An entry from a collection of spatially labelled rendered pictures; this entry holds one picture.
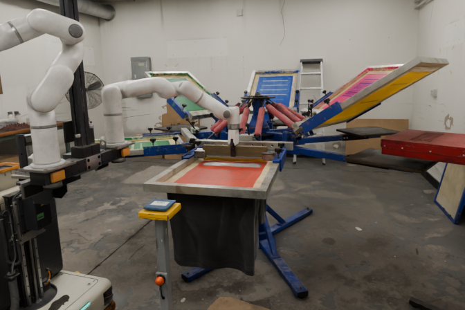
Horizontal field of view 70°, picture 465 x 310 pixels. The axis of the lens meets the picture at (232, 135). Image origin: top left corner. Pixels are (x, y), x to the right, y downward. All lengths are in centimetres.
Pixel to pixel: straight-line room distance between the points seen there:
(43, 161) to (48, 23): 53
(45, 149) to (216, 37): 518
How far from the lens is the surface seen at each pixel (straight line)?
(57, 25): 145
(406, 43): 625
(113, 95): 181
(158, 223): 144
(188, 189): 155
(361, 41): 614
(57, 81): 142
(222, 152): 207
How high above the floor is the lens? 147
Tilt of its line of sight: 10 degrees down
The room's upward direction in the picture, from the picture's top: 1 degrees counter-clockwise
